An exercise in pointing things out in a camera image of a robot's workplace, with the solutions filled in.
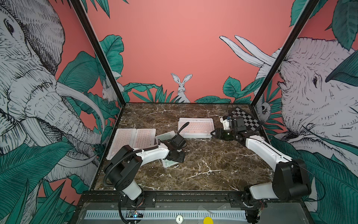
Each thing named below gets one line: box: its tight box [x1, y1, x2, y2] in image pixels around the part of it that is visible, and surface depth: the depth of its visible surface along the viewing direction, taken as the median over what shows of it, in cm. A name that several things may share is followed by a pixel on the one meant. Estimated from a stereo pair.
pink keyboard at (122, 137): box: [106, 128, 137, 161], surface depth 100 cm
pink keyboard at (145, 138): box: [132, 128, 159, 150], surface depth 101 cm
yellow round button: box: [203, 216, 214, 224], surface depth 70 cm
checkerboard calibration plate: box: [228, 106, 263, 132], surface depth 109 cm
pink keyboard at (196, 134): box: [178, 131, 213, 139], surface depth 100 cm
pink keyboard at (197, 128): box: [177, 117, 215, 139], surface depth 103 cm
